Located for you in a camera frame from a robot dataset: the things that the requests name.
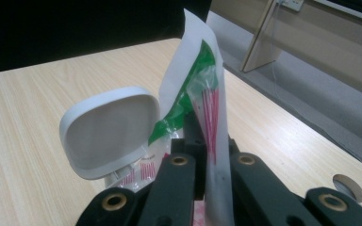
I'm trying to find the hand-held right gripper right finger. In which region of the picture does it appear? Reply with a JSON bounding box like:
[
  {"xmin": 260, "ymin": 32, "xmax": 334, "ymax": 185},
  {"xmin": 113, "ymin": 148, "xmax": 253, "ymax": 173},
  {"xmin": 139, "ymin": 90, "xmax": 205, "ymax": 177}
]
[{"xmin": 227, "ymin": 136, "xmax": 240, "ymax": 158}]

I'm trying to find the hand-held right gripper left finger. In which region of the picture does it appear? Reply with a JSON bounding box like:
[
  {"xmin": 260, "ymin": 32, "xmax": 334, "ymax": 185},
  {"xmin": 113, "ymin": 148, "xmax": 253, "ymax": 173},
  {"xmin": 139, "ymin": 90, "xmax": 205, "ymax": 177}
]
[{"xmin": 171, "ymin": 112, "xmax": 208, "ymax": 201}]

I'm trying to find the white lidded storage canister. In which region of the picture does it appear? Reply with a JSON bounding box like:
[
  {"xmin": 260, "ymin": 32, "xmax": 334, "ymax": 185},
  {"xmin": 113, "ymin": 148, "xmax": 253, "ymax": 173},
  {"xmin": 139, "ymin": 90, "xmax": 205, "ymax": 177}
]
[{"xmin": 58, "ymin": 86, "xmax": 162, "ymax": 190}]

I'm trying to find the pink printed plastic bag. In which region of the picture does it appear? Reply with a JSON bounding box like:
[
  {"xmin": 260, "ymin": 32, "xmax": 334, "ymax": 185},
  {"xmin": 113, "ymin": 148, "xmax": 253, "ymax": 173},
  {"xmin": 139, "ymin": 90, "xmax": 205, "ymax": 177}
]
[{"xmin": 107, "ymin": 8, "xmax": 237, "ymax": 226}]

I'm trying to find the beige desk leg panel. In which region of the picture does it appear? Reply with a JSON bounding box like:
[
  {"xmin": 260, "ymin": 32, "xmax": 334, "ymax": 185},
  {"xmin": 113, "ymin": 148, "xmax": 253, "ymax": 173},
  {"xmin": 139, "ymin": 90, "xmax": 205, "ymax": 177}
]
[{"xmin": 239, "ymin": 0, "xmax": 285, "ymax": 73}]

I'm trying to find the beige background desk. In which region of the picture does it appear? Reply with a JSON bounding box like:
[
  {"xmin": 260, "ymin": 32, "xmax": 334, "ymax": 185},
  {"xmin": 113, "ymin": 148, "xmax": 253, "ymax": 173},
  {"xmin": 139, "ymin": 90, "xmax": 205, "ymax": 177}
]
[{"xmin": 210, "ymin": 0, "xmax": 362, "ymax": 102}]

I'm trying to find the white power strip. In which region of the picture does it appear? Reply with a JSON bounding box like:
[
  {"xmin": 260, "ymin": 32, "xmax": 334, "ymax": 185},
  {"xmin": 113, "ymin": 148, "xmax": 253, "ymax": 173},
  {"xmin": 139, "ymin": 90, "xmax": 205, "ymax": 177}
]
[{"xmin": 276, "ymin": 0, "xmax": 304, "ymax": 12}]

